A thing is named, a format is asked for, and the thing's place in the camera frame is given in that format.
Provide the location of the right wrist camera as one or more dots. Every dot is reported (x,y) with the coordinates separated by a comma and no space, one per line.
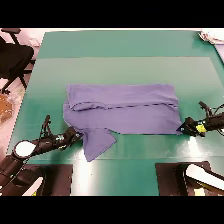
(206,109)

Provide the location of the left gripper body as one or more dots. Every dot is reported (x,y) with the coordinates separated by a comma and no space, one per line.
(70,134)

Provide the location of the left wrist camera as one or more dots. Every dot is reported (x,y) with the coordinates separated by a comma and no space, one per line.
(46,126)

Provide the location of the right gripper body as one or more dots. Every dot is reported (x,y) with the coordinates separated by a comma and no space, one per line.
(192,127)

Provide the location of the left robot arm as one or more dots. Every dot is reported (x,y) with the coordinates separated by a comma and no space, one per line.
(23,151)

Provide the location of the white garment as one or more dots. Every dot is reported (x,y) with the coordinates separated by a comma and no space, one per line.
(213,35)

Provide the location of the black office chair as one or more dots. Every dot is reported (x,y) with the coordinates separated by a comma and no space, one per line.
(13,60)

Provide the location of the purple shirt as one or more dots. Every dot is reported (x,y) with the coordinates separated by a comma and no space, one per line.
(123,110)

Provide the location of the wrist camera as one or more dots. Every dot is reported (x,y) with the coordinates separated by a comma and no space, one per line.
(46,126)
(206,109)

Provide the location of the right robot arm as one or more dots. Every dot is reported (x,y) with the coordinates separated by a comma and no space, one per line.
(205,175)

